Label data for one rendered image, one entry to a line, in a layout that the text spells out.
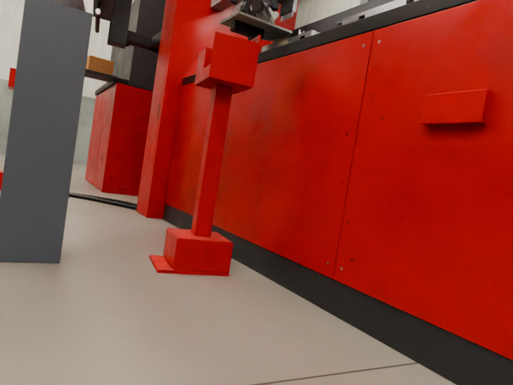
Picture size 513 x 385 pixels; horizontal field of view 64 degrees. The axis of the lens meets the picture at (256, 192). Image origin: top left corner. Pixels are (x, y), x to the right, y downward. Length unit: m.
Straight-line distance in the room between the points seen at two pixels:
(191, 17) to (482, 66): 2.00
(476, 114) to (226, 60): 0.80
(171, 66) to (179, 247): 1.47
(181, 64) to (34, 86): 1.40
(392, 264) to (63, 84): 1.07
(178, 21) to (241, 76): 1.31
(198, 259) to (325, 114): 0.64
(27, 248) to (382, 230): 1.03
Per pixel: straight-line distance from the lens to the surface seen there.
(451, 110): 1.03
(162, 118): 2.59
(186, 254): 1.42
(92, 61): 3.83
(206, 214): 1.48
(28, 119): 1.39
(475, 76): 1.05
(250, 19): 1.83
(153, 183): 2.58
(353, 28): 1.38
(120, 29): 3.16
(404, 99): 1.15
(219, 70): 1.42
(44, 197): 1.40
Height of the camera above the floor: 0.38
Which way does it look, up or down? 3 degrees down
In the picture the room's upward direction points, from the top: 9 degrees clockwise
